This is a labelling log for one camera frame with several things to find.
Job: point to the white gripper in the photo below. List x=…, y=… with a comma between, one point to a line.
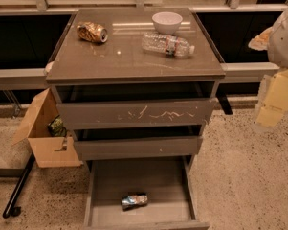
x=284, y=40

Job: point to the crushed blue silver redbull can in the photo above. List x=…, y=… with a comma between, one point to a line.
x=134, y=201

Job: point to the grey drawer cabinet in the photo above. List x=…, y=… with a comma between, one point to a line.
x=120, y=70

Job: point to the grey open bottom drawer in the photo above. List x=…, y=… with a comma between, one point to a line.
x=165, y=180

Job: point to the grey top drawer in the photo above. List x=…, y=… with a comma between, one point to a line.
x=156, y=113

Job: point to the crushed gold can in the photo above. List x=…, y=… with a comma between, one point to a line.
x=92, y=32

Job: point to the grey middle drawer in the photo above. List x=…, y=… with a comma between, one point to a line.
x=138, y=148

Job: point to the clear plastic water bottle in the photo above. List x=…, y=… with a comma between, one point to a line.
x=167, y=44

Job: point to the white bowl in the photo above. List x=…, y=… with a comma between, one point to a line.
x=167, y=23

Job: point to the green snack bag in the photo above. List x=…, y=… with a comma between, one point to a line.
x=57, y=128

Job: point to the cardboard box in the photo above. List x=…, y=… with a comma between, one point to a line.
x=49, y=151

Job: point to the black floor rail leg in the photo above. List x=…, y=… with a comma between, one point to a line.
x=12, y=210

